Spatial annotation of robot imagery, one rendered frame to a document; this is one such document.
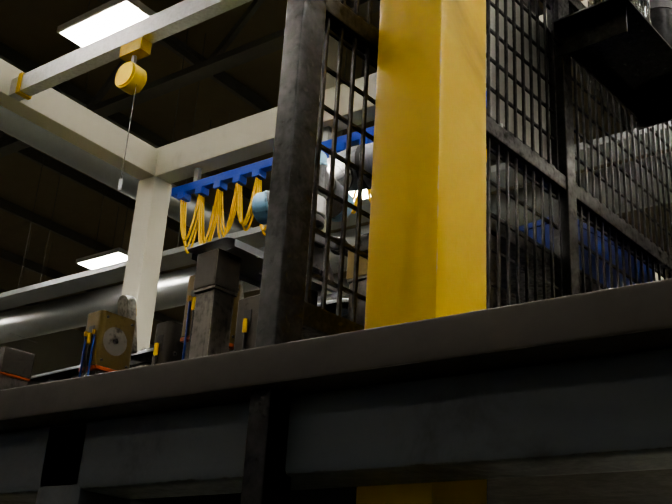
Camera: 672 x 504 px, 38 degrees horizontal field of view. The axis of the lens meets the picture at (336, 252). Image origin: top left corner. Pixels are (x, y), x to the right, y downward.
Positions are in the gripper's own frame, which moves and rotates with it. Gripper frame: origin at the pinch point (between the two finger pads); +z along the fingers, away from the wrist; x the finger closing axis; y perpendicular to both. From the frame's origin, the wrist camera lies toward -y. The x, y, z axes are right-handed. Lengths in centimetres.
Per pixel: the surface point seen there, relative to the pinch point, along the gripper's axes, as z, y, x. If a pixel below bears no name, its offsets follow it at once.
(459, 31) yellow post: -6, -69, 49
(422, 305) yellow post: 29, -65, 53
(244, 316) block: 9.7, -6.7, 23.9
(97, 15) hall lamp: -638, 717, -382
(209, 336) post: 19.7, -17.1, 40.3
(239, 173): -217, 277, -227
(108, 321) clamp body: 0.3, 37.5, 20.6
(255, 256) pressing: 4.7, -18.2, 33.1
